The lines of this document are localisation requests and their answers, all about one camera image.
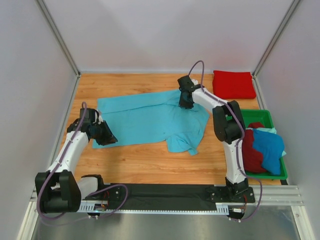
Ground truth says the light blue t-shirt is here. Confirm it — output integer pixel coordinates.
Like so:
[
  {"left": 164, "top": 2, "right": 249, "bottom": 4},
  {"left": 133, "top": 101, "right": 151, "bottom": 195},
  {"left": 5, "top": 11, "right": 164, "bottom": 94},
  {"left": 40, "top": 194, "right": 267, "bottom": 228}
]
[{"left": 97, "top": 90, "right": 210, "bottom": 156}]

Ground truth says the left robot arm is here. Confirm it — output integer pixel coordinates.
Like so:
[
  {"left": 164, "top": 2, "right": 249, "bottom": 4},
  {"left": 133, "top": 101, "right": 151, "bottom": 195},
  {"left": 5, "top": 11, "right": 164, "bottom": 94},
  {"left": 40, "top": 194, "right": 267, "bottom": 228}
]
[{"left": 34, "top": 116, "right": 118, "bottom": 216}]

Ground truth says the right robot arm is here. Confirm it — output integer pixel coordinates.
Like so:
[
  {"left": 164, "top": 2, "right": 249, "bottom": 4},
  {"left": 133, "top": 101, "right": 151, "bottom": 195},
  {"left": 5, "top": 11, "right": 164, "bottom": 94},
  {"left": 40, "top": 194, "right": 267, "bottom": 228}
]
[{"left": 179, "top": 85, "right": 249, "bottom": 202}]

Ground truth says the folded red t-shirt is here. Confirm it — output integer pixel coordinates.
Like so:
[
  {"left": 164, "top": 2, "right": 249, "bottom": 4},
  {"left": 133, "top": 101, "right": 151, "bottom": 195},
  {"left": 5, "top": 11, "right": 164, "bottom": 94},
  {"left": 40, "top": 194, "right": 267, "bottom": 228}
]
[{"left": 212, "top": 70, "right": 256, "bottom": 99}]

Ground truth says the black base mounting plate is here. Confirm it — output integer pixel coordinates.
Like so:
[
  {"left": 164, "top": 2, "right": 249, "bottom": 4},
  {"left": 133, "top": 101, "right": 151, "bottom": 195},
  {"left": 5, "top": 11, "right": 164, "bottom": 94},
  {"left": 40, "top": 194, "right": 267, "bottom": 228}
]
[{"left": 79, "top": 183, "right": 256, "bottom": 211}]

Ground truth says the mint green t-shirt in bin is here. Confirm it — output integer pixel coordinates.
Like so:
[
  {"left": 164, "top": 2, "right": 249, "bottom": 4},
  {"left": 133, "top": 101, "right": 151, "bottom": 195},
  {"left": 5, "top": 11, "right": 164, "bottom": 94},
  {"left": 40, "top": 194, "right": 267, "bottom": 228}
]
[{"left": 255, "top": 127, "right": 287, "bottom": 157}]

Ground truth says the dark red t-shirt in bin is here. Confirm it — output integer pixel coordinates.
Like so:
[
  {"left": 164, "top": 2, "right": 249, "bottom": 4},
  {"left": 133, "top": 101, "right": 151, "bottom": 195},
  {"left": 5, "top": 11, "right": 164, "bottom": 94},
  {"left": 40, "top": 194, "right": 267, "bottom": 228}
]
[{"left": 242, "top": 122, "right": 267, "bottom": 174}]

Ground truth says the blue t-shirt in bin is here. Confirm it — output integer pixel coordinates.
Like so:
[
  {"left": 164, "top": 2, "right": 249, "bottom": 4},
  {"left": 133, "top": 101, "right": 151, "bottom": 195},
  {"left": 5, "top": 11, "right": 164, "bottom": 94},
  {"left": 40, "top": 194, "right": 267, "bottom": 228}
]
[{"left": 252, "top": 129, "right": 285, "bottom": 176}]

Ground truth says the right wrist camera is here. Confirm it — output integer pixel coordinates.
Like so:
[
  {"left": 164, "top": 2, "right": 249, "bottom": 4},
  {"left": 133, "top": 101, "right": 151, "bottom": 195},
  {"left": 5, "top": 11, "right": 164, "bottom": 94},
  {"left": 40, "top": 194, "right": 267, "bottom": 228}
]
[{"left": 177, "top": 75, "right": 201, "bottom": 93}]

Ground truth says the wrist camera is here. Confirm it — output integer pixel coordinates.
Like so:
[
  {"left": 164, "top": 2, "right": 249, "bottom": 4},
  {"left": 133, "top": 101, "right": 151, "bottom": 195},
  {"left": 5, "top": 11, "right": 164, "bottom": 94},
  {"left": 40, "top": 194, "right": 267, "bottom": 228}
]
[
  {"left": 177, "top": 75, "right": 201, "bottom": 93},
  {"left": 79, "top": 107, "right": 103, "bottom": 126}
]

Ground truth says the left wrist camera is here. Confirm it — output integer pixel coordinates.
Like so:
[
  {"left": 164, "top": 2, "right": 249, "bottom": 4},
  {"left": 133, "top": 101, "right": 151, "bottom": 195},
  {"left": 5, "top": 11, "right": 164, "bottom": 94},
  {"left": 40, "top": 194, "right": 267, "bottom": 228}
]
[{"left": 79, "top": 107, "right": 103, "bottom": 126}]

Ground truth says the slotted cable duct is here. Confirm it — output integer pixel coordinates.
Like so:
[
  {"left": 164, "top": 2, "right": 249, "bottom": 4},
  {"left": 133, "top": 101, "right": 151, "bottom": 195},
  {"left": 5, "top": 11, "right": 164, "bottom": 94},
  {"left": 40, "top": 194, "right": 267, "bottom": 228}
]
[{"left": 74, "top": 201, "right": 230, "bottom": 215}]

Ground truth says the left aluminium corner post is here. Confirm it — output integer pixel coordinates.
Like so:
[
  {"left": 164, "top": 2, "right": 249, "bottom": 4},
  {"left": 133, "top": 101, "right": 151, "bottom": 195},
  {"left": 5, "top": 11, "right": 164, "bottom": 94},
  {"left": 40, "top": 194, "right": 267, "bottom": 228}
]
[{"left": 35, "top": 0, "right": 81, "bottom": 77}]

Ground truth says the aluminium corner post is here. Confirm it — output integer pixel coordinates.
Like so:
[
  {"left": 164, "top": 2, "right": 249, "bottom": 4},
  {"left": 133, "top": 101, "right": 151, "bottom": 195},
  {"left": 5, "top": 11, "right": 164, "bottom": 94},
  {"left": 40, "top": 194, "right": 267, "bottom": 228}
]
[
  {"left": 252, "top": 0, "right": 303, "bottom": 78},
  {"left": 35, "top": 0, "right": 81, "bottom": 77}
]

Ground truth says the right aluminium corner post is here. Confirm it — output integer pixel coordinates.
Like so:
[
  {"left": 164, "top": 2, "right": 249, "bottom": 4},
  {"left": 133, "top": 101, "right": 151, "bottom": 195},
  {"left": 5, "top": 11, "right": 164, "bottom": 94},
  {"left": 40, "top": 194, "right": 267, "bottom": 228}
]
[{"left": 252, "top": 0, "right": 303, "bottom": 78}]

